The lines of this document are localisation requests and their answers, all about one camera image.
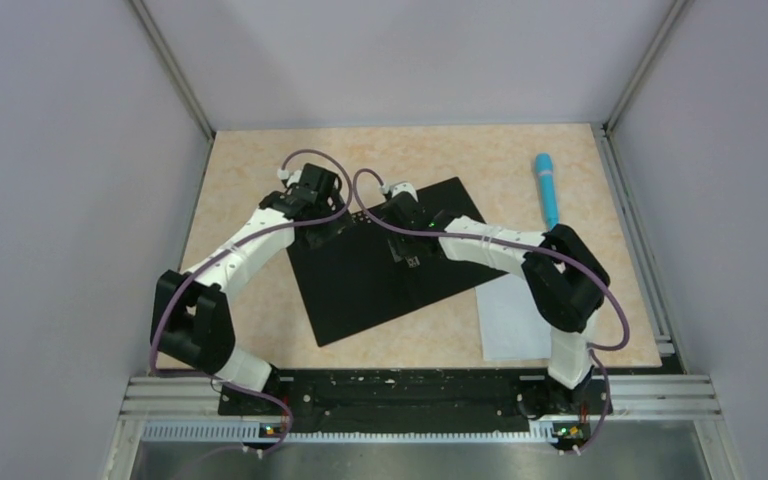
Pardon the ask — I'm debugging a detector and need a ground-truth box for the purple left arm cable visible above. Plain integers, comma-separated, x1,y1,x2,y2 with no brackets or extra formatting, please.
148,150,355,458

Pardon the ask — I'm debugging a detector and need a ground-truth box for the turquoise marker pen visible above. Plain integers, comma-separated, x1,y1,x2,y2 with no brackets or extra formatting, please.
535,153,560,230

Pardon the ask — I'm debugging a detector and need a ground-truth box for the red and black folder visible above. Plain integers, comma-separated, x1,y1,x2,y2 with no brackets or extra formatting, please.
287,211,503,347

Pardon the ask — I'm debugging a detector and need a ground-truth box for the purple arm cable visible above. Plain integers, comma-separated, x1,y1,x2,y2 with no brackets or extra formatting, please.
353,168,630,458
148,150,355,458

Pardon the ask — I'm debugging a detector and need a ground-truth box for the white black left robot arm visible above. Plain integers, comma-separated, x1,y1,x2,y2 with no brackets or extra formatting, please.
150,164,348,414

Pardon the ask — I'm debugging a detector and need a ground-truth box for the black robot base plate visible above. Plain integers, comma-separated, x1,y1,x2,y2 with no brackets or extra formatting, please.
214,368,613,434

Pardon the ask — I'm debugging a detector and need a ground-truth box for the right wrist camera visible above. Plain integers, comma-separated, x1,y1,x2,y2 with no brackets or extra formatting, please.
379,181,418,201

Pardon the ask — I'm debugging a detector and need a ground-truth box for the aluminium frame rail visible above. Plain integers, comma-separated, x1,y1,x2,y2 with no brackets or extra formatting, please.
103,368,743,479

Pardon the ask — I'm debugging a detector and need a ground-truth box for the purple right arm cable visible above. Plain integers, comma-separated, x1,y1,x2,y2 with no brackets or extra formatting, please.
353,168,630,458

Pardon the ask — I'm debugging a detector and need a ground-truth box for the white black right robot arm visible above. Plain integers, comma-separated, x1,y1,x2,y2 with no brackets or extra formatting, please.
377,192,610,412

